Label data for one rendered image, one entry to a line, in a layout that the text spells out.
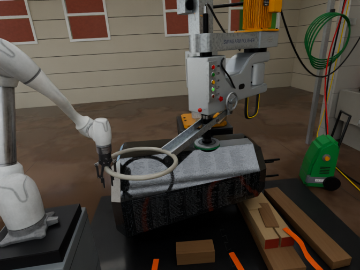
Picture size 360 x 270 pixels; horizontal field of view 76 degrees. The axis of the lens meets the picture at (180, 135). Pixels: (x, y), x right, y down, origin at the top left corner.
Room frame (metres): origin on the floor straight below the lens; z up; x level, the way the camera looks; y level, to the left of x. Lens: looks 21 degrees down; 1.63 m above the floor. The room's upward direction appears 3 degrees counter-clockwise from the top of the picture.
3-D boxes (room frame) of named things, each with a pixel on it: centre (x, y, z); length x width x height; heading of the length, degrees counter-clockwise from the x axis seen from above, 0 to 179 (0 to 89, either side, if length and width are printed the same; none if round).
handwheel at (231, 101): (1.79, -0.40, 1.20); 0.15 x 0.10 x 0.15; 130
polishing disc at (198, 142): (1.80, -0.23, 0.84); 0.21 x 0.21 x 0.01
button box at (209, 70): (1.67, -0.25, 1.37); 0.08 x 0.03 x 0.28; 130
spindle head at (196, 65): (1.85, -0.29, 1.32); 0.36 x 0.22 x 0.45; 130
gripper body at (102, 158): (1.29, 0.47, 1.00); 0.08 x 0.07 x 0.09; 116
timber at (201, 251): (1.38, -0.07, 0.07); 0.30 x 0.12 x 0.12; 91
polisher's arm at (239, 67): (2.05, -0.53, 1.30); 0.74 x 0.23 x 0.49; 130
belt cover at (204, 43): (2.03, -0.49, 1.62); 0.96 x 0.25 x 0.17; 130
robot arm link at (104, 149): (1.29, 0.47, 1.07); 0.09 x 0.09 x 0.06
